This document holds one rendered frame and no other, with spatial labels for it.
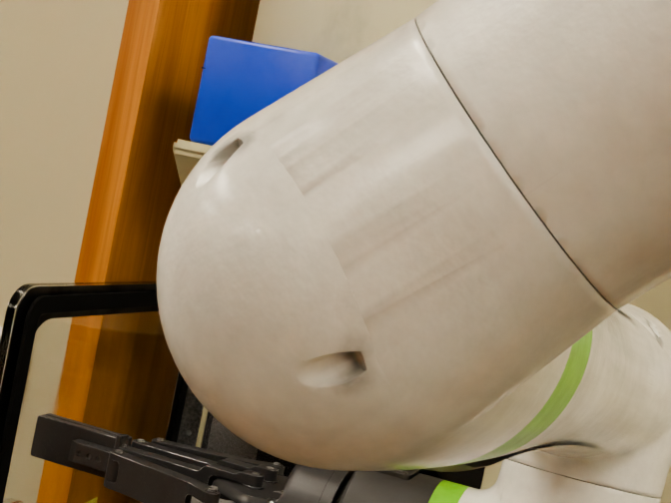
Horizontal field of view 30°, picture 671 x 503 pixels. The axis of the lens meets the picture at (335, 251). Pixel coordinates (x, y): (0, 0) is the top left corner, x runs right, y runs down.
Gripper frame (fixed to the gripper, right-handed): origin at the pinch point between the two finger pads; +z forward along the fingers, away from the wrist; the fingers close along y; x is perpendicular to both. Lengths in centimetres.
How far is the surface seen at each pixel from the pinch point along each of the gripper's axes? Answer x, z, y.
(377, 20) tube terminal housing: -36.9, -6.6, -25.9
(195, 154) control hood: -22.1, 2.7, -14.6
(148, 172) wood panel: -19.7, 9.9, -20.9
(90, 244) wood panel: -12.7, 12.0, -17.0
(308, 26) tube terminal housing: -35.4, -0.3, -25.9
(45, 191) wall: -13, 50, -69
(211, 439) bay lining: 3.3, 1.3, -26.7
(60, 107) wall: -25, 50, -69
